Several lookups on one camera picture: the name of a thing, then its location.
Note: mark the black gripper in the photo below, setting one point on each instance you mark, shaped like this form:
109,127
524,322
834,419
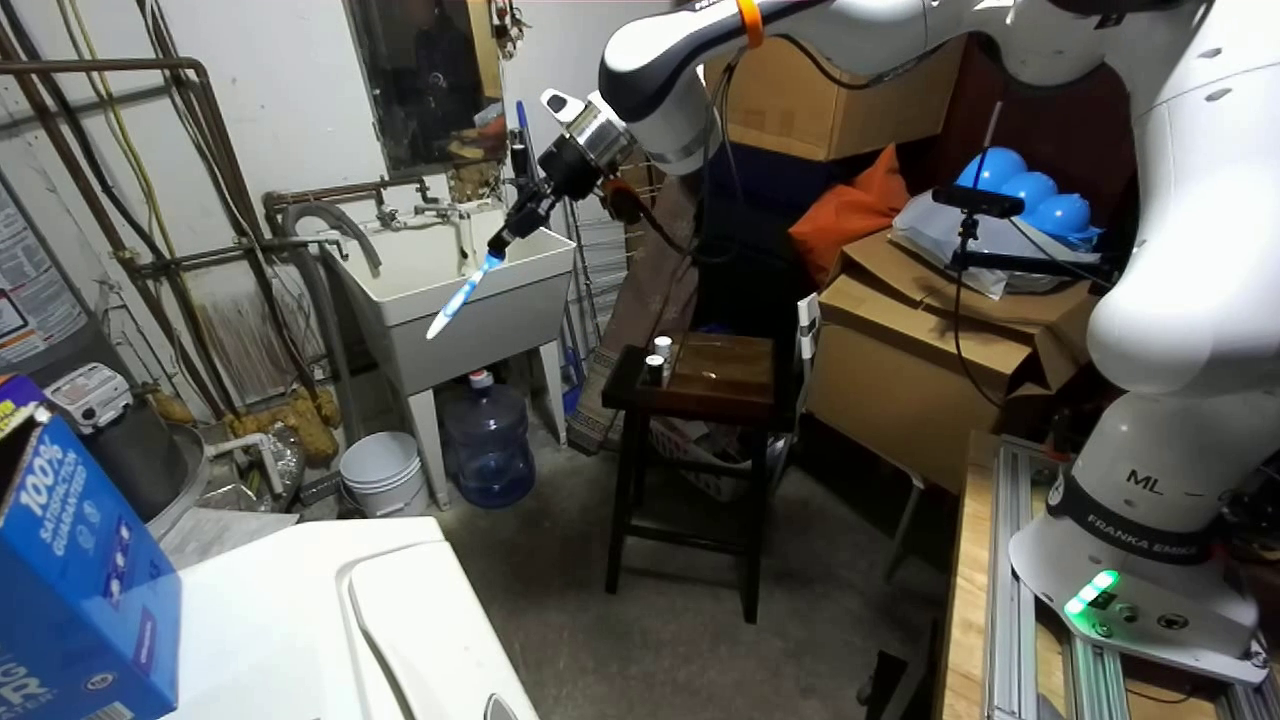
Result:
571,165

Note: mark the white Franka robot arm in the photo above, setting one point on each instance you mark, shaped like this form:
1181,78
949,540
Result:
1201,267

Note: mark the brown wooden stool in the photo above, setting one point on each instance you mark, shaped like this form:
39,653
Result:
723,374

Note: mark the white utility sink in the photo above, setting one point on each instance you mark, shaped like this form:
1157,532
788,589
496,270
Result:
454,307

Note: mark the tall white cylinder can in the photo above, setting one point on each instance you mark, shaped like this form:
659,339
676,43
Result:
660,349

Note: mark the small white capped bottle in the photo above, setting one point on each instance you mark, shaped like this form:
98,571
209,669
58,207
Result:
655,374

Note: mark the metal sink faucet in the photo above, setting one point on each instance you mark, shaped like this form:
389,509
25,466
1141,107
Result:
323,215

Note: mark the blue water jug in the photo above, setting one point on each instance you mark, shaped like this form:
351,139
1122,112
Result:
491,444

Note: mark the white plastic bucket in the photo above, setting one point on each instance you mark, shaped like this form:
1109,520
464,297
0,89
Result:
384,472

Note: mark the closed cardboard box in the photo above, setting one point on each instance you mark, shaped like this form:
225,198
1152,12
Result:
826,101

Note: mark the orange pillow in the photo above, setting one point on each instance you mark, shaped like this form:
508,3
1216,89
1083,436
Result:
853,215

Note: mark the open cardboard box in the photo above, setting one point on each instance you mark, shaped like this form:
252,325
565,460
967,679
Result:
920,374

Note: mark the white appliance top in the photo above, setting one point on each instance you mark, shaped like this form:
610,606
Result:
304,624

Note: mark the short gray water heater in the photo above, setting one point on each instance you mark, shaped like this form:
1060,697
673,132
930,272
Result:
25,283

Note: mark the blue hard hats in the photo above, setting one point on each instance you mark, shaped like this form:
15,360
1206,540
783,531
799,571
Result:
1024,192

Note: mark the dark brown cabinet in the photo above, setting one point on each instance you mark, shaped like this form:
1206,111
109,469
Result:
1054,122

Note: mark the blue detergent box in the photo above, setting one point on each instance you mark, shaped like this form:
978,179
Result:
64,575

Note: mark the silver wrist camera block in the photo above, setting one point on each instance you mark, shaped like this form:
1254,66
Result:
586,122

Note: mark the gray wall pipes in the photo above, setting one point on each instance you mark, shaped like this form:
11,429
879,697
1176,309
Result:
200,161

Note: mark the black camera tripod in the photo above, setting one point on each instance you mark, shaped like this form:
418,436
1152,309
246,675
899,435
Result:
983,200

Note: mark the aluminium rail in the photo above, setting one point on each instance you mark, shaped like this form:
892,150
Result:
1020,587

